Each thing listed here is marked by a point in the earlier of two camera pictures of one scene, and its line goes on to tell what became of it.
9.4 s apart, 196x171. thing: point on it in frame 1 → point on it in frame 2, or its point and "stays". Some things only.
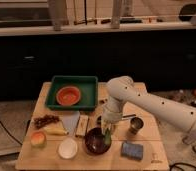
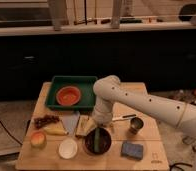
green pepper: [108, 137] → [97, 140]
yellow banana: [55, 129] stays
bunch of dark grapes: [39, 122] stays
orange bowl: [68, 95] stays
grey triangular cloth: [70, 120] stays
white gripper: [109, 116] → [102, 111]
